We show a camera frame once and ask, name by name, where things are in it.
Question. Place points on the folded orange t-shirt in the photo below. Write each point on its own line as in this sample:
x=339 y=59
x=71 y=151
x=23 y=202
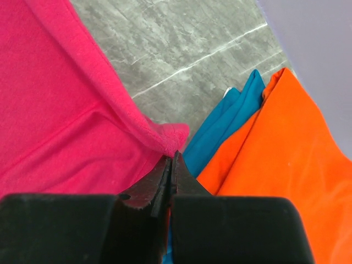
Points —
x=285 y=149

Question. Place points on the folded blue t-shirt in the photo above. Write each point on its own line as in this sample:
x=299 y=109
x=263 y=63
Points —
x=225 y=119

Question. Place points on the folded white t-shirt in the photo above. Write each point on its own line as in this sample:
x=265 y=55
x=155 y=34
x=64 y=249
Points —
x=226 y=91

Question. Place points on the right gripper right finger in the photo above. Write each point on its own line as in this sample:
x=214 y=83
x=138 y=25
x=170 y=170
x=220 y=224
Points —
x=232 y=229

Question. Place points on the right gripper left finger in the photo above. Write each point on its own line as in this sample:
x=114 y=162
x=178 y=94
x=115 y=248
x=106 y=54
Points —
x=130 y=227

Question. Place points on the pink t-shirt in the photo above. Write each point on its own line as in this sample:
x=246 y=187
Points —
x=68 y=125

